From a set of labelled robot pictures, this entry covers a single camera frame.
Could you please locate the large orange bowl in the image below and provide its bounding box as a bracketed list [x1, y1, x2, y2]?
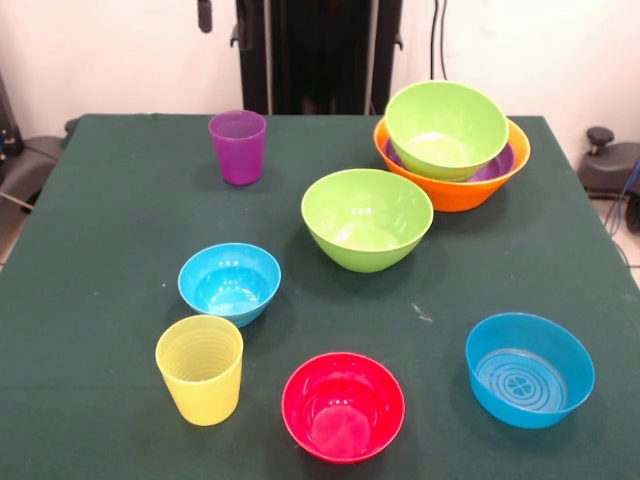
[373, 117, 532, 214]

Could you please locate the grey chair base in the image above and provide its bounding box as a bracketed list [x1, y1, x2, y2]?
[0, 134, 66, 214]

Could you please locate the blue bowl with ribbed bottom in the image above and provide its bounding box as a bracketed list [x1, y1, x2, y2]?
[465, 312, 596, 430]

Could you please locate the purple bowl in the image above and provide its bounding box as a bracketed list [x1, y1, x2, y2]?
[384, 139, 517, 184]

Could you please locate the red bowl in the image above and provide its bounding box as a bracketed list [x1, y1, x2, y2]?
[281, 352, 407, 465]

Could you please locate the large green bowl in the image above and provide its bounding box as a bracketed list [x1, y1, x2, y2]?
[384, 80, 510, 182]
[300, 168, 435, 274]

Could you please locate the blue cable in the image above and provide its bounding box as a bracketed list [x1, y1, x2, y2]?
[605, 158, 640, 239]

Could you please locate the dark green tablecloth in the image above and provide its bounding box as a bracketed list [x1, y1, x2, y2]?
[0, 113, 640, 480]

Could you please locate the black base with knob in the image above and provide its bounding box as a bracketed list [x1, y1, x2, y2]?
[579, 126, 640, 201]

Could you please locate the small light blue bowl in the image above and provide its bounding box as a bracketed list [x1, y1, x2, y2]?
[177, 242, 282, 329]

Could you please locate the black hanging cable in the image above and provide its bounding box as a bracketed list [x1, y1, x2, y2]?
[427, 0, 451, 84]

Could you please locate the yellow ribbed cup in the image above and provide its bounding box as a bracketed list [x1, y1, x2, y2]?
[155, 314, 245, 427]

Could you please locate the purple cup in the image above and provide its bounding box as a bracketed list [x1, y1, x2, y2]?
[208, 109, 267, 186]

